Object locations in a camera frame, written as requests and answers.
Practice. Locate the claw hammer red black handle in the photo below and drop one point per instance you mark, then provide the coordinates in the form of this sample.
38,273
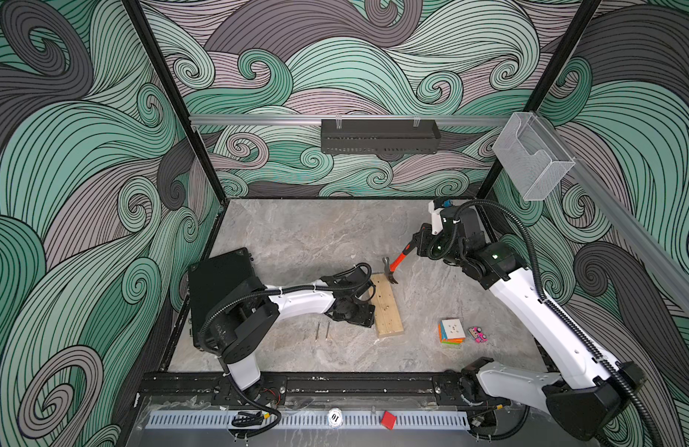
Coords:
390,267

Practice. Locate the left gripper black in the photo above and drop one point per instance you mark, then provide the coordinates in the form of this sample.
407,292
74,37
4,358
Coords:
364,318

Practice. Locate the white round knob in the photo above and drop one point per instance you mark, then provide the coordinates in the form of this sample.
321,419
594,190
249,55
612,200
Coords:
335,418

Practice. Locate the wooden block with nails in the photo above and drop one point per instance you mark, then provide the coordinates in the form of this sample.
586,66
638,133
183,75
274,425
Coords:
386,316

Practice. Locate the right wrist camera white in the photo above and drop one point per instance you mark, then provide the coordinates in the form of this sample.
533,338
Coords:
440,211

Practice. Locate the aluminium rail wall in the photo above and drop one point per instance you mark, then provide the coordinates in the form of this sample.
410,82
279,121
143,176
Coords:
617,192
313,120

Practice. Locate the aluminium rail right wall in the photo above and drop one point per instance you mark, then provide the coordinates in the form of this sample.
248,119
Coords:
617,192

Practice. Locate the small pink toy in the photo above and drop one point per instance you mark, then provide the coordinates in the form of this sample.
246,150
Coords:
478,335

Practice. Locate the colourful puzzle cube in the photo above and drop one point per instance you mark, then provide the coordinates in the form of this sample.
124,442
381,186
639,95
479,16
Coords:
451,332

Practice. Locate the clear plastic wall bin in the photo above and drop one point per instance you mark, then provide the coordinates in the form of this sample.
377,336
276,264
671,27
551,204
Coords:
533,155

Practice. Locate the aluminium rail back wall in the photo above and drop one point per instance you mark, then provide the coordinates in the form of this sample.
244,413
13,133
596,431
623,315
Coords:
313,120

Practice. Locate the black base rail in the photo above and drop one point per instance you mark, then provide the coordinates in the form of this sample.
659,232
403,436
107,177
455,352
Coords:
447,388

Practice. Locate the small red cube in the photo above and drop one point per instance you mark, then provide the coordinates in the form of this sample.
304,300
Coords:
388,420

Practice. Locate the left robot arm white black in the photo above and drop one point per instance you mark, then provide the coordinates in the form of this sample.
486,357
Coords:
269,305

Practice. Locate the black case on table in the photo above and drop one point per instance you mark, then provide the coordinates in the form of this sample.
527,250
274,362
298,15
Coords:
214,287

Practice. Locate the black perforated wall shelf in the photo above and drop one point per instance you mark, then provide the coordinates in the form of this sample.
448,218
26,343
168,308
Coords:
379,137

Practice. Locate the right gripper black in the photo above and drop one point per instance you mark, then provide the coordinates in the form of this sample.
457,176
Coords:
423,235

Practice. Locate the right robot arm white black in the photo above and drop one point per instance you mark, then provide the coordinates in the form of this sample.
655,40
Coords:
590,386

